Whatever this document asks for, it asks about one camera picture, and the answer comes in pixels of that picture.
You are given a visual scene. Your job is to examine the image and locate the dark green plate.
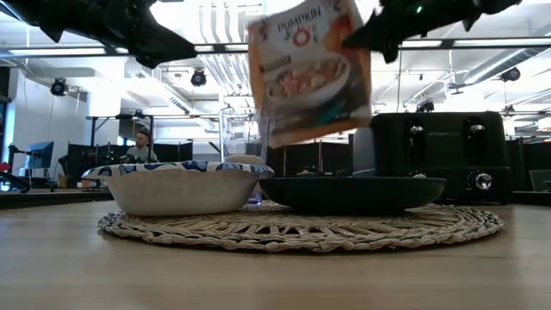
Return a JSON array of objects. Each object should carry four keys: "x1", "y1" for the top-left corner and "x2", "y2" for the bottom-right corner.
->
[{"x1": 257, "y1": 175, "x2": 449, "y2": 216}]

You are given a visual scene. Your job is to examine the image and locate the blue patterned paper bowl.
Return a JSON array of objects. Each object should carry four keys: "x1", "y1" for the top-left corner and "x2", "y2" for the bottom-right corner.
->
[{"x1": 80, "y1": 159, "x2": 276, "y2": 217}]

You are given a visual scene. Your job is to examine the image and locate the person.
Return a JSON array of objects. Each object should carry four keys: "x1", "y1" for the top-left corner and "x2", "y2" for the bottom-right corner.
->
[{"x1": 126, "y1": 127, "x2": 159, "y2": 164}]

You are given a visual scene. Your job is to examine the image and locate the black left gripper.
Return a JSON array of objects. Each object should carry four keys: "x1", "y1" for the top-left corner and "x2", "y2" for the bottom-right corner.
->
[{"x1": 0, "y1": 0, "x2": 199, "y2": 71}]

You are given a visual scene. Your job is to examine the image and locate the black four-slot toaster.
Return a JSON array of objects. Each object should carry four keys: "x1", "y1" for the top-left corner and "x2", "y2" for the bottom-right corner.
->
[{"x1": 351, "y1": 110, "x2": 512, "y2": 206}]

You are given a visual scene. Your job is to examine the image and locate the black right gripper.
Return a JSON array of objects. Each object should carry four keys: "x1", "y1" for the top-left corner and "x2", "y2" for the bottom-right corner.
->
[{"x1": 342, "y1": 0, "x2": 523, "y2": 65}]

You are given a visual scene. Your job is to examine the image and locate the computer monitor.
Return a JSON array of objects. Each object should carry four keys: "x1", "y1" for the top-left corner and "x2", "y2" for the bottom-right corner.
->
[{"x1": 26, "y1": 140, "x2": 56, "y2": 171}]

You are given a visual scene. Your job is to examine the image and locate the black aluminium table frame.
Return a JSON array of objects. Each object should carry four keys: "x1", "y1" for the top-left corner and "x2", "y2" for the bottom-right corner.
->
[{"x1": 0, "y1": 188, "x2": 551, "y2": 211}]

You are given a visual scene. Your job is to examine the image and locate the clear glass with milk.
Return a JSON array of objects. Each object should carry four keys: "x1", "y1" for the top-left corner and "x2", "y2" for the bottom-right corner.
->
[{"x1": 218, "y1": 106, "x2": 273, "y2": 206}]

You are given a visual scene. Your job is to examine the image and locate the round woven straw placemat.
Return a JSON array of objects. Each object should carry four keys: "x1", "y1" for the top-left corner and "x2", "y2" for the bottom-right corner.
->
[{"x1": 96, "y1": 199, "x2": 505, "y2": 254}]

